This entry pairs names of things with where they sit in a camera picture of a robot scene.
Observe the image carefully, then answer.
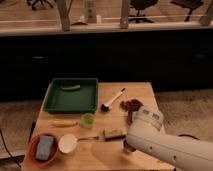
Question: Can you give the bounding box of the office chair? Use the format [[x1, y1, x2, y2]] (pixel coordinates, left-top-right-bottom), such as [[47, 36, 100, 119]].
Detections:
[[129, 0, 158, 23], [26, 0, 53, 11], [171, 0, 203, 22]]

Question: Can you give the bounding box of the yellow banana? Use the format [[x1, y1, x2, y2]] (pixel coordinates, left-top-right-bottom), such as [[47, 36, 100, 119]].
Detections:
[[51, 120, 78, 127]]

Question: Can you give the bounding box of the blue sponge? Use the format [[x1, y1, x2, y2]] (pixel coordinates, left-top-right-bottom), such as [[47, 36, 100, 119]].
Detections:
[[35, 135, 54, 161]]

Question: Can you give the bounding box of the office chair centre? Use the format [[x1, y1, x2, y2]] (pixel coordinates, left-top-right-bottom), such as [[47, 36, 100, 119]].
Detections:
[[129, 0, 158, 23]]

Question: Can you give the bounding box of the white handled dish brush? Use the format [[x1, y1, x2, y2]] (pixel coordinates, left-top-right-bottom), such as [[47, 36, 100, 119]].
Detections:
[[101, 88, 125, 112]]

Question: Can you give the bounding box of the green plastic cup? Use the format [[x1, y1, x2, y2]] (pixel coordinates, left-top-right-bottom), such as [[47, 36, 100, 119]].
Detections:
[[80, 113, 95, 129]]

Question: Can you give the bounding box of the black cable right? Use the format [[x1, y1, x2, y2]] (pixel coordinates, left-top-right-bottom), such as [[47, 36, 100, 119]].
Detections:
[[178, 133, 198, 139]]

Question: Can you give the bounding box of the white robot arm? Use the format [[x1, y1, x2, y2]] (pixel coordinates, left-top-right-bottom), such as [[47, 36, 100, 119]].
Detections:
[[123, 106, 213, 171]]

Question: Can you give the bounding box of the green plastic tray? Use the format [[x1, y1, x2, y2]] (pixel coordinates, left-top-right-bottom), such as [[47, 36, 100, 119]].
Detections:
[[43, 78, 98, 113]]

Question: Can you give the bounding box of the black cable left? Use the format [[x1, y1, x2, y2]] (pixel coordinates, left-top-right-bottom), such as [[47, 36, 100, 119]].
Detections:
[[0, 128, 22, 169]]

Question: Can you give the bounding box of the office chair right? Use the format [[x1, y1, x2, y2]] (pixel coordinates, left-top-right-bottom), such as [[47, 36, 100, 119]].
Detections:
[[171, 0, 203, 22]]

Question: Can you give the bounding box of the brown sponge block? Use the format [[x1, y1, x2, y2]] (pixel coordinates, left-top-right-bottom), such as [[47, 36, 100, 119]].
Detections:
[[103, 129, 125, 141]]

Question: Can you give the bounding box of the orange bowl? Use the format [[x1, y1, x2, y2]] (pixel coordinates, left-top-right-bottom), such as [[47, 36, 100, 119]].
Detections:
[[27, 133, 58, 167]]

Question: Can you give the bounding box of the office chair left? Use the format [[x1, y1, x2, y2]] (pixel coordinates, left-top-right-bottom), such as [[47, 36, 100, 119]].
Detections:
[[26, 0, 53, 11]]

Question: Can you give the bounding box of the black cable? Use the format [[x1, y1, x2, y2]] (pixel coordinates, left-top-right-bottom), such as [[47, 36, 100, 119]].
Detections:
[[0, 128, 22, 169], [178, 133, 198, 139]]

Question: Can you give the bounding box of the green cucumber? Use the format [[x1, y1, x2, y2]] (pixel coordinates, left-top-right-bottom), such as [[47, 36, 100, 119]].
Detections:
[[60, 85, 81, 91]]

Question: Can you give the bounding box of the white ladle with handle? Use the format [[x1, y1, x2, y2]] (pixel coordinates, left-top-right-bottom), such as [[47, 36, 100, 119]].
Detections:
[[58, 134, 99, 154]]

